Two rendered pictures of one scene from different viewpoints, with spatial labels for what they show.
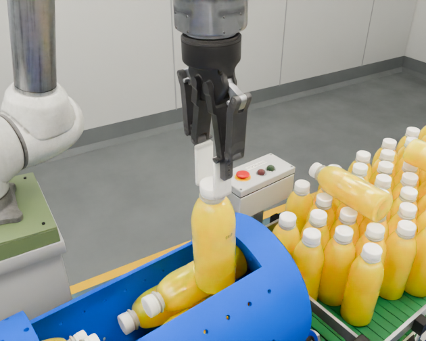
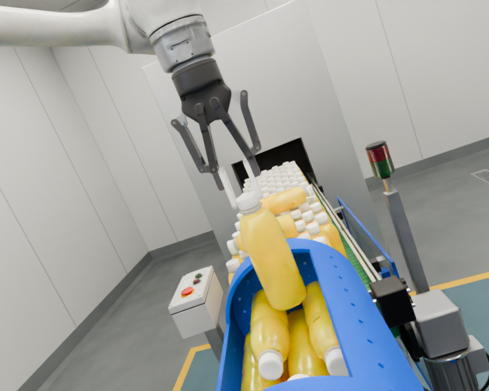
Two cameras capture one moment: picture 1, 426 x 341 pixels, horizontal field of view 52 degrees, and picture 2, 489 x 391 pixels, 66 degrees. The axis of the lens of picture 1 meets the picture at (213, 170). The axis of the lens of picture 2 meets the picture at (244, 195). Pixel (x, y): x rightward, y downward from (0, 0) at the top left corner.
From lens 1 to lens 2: 51 cm
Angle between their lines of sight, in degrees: 46
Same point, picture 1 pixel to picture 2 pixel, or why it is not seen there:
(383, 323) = not seen: hidden behind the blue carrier
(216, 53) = (214, 66)
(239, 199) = (204, 304)
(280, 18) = (43, 275)
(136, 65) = not seen: outside the picture
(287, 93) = (87, 329)
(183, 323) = (333, 292)
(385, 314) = not seen: hidden behind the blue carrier
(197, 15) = (195, 37)
